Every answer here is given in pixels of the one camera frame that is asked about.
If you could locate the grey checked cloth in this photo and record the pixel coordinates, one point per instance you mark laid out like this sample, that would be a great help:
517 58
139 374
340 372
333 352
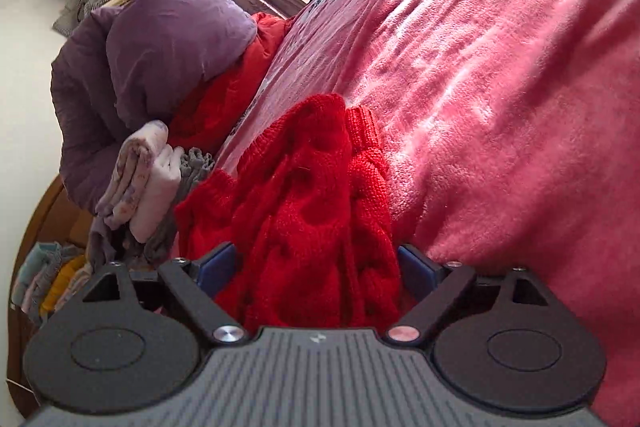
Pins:
75 9

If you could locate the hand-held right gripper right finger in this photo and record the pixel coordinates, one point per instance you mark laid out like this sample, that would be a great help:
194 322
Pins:
415 272

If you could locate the wooden headboard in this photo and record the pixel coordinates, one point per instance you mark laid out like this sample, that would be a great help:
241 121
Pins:
47 212

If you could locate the stack of folded clothes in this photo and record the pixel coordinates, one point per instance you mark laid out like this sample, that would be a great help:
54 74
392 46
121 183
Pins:
195 167

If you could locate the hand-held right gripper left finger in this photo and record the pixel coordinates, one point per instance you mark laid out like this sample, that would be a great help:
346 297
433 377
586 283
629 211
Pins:
217 267

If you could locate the red padded jacket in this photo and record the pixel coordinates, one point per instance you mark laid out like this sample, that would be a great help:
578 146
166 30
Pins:
220 102

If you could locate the floral folded cloth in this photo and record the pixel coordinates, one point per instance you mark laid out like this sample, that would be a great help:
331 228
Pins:
130 177

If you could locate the red knitted sweater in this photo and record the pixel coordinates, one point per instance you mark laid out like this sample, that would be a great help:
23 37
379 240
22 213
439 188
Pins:
300 217

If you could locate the white folded cloth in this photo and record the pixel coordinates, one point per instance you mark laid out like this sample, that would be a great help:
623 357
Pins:
160 197

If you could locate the stack of colourful clothes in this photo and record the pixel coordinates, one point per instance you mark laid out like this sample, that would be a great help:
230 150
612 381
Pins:
55 282

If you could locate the pink fleece blanket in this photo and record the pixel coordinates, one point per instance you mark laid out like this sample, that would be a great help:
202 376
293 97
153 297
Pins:
500 107

